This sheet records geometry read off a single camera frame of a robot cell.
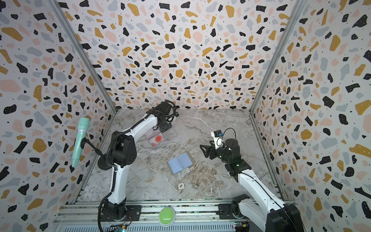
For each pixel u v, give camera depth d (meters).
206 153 0.73
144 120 0.66
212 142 0.83
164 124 0.91
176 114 0.92
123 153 0.57
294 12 0.73
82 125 0.69
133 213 0.73
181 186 0.83
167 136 1.04
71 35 0.78
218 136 0.69
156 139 0.97
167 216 0.74
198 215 0.73
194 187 0.81
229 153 0.62
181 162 0.92
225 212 0.74
